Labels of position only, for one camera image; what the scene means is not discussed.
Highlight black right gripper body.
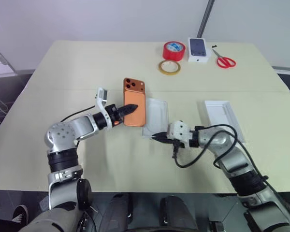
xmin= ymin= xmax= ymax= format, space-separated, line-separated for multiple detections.
xmin=159 ymin=134 xmax=185 ymax=148

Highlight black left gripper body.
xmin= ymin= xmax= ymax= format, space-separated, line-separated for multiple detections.
xmin=105 ymin=103 xmax=124 ymax=128

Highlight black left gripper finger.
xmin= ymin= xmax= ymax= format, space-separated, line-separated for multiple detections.
xmin=117 ymin=104 xmax=139 ymax=119

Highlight orange smartphone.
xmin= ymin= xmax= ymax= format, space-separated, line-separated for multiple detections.
xmin=122 ymin=77 xmax=146 ymax=128

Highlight clear phone case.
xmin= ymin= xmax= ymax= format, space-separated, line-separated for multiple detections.
xmin=142 ymin=97 xmax=170 ymax=141

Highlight white phone box lid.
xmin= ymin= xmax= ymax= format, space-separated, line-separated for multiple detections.
xmin=202 ymin=100 xmax=247 ymax=144

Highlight white box with phone picture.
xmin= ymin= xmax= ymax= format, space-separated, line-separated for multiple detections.
xmin=187 ymin=37 xmax=212 ymax=64

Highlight yellow tape roll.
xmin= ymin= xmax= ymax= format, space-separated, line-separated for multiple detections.
xmin=158 ymin=59 xmax=181 ymax=77

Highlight red tape roll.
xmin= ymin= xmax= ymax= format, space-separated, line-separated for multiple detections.
xmin=162 ymin=41 xmax=186 ymax=61

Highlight dark rounded shape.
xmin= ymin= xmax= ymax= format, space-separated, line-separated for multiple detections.
xmin=159 ymin=195 xmax=199 ymax=232
xmin=103 ymin=192 xmax=134 ymax=232

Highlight grey metal pole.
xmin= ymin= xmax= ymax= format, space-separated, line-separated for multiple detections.
xmin=196 ymin=0 xmax=216 ymax=38

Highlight grey slatted window blind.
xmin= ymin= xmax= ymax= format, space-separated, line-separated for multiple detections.
xmin=0 ymin=40 xmax=18 ymax=78

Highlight black sneaker with white sole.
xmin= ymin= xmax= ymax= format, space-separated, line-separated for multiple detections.
xmin=11 ymin=204 xmax=30 ymax=224

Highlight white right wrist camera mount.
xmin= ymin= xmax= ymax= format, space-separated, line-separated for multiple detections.
xmin=166 ymin=119 xmax=193 ymax=148

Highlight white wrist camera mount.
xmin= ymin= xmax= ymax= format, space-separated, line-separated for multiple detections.
xmin=95 ymin=87 xmax=113 ymax=130
xmin=166 ymin=119 xmax=193 ymax=148

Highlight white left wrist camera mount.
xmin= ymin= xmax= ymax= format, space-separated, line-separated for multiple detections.
xmin=95 ymin=87 xmax=113 ymax=130

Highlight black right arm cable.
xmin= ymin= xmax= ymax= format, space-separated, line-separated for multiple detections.
xmin=171 ymin=124 xmax=271 ymax=187

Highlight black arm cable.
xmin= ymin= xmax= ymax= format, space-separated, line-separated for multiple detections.
xmin=171 ymin=124 xmax=271 ymax=187
xmin=59 ymin=105 xmax=100 ymax=148

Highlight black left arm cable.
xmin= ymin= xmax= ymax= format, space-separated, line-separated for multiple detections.
xmin=59 ymin=105 xmax=100 ymax=148

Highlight red handled scissors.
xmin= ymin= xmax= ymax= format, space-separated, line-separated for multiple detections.
xmin=211 ymin=46 xmax=237 ymax=69

